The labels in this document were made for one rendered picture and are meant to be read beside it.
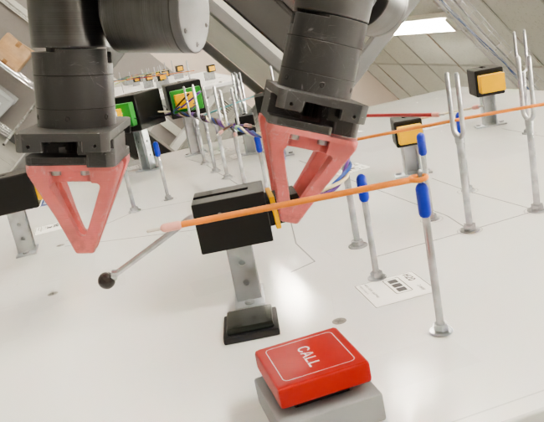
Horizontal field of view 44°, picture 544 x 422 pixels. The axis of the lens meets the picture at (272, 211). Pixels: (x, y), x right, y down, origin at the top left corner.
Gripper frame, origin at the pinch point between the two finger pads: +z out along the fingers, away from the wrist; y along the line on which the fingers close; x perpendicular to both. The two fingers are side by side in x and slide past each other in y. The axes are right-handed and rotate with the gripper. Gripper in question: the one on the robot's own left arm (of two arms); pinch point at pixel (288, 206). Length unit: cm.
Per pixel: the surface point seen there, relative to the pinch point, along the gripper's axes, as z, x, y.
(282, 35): -16, -10, 111
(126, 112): 4, 19, 69
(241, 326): 7.5, 2.7, -7.5
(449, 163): -2.5, -24.8, 30.9
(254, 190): -1.0, 3.0, -1.2
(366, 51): -16, -29, 106
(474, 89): -12, -33, 49
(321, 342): 3.4, -0.4, -17.3
